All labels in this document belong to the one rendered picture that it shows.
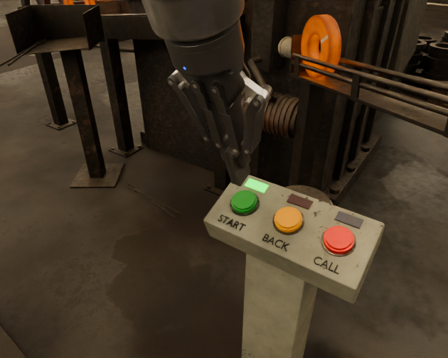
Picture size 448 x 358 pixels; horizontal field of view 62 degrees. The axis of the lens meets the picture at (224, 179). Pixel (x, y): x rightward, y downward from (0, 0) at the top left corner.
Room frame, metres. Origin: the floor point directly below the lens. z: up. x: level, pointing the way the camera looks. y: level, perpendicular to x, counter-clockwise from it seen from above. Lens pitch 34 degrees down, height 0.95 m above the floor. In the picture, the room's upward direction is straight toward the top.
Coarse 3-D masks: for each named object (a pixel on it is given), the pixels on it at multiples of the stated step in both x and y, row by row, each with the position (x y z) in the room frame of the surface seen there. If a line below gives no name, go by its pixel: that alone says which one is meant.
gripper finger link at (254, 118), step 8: (264, 88) 0.37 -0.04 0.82; (256, 96) 0.36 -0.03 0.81; (256, 104) 0.35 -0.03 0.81; (264, 104) 0.38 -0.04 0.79; (248, 112) 0.37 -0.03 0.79; (256, 112) 0.36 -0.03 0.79; (264, 112) 0.39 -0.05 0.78; (248, 120) 0.37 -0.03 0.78; (256, 120) 0.37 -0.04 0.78; (248, 128) 0.37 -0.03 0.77; (256, 128) 0.38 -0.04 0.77; (248, 136) 0.38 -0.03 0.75; (256, 136) 0.39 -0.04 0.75; (248, 144) 0.39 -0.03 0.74; (248, 152) 0.39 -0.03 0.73
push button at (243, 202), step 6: (240, 192) 0.47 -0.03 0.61; (246, 192) 0.46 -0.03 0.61; (252, 192) 0.47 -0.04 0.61; (234, 198) 0.46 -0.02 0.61; (240, 198) 0.46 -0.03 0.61; (246, 198) 0.45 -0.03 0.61; (252, 198) 0.45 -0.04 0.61; (234, 204) 0.45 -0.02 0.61; (240, 204) 0.45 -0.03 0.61; (246, 204) 0.44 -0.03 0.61; (252, 204) 0.44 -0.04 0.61; (240, 210) 0.44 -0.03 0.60; (246, 210) 0.44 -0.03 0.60
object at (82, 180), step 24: (24, 24) 1.46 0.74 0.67; (48, 24) 1.55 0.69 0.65; (72, 24) 1.55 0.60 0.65; (96, 24) 1.48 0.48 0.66; (24, 48) 1.41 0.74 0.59; (48, 48) 1.40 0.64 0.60; (72, 48) 1.36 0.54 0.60; (72, 72) 1.42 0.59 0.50; (72, 96) 1.42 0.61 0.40; (96, 144) 1.43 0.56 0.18; (96, 168) 1.42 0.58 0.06; (120, 168) 1.50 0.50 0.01
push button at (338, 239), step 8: (328, 232) 0.38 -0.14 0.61; (336, 232) 0.38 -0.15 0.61; (344, 232) 0.37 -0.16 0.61; (328, 240) 0.37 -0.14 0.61; (336, 240) 0.36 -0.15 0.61; (344, 240) 0.36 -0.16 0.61; (352, 240) 0.36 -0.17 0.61; (328, 248) 0.36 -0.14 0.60; (336, 248) 0.35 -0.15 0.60; (344, 248) 0.35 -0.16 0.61
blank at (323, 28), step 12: (312, 24) 1.00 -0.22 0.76; (324, 24) 0.94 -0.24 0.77; (336, 24) 0.94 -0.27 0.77; (312, 36) 1.00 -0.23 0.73; (324, 36) 0.94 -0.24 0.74; (336, 36) 0.92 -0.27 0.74; (312, 48) 1.01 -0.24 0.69; (324, 48) 0.93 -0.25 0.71; (336, 48) 0.91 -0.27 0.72; (324, 60) 0.92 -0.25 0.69; (336, 60) 0.91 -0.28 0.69; (312, 72) 0.97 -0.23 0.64
